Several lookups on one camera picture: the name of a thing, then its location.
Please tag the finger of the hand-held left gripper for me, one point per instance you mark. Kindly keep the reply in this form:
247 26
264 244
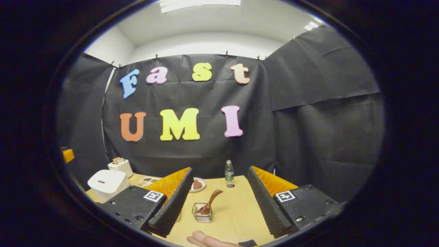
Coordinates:
68 155

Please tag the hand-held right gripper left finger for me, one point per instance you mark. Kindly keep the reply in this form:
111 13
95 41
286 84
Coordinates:
175 209

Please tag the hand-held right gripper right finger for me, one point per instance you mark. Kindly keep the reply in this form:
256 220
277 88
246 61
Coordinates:
265 206

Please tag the brown wooden spoon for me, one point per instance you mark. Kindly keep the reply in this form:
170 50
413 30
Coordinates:
213 197

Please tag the white rice cooker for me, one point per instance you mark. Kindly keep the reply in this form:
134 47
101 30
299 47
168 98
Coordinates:
108 183

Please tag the brown meat piece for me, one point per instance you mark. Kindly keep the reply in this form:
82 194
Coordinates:
197 185

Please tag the white round plate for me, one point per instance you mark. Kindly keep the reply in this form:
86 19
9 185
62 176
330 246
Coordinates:
203 187

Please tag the small white food tray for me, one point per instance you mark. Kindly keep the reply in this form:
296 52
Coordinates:
148 180

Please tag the green label water bottle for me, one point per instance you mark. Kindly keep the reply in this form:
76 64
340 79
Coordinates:
229 173

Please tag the brown bread slice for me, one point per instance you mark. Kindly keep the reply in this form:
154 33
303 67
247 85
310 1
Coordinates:
118 160

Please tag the white toaster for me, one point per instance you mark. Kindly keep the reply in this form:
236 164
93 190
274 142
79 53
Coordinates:
121 168

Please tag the small ceiling light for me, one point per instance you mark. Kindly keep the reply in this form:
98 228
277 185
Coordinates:
311 25

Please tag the long ceiling light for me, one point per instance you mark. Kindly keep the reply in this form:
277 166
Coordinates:
199 4

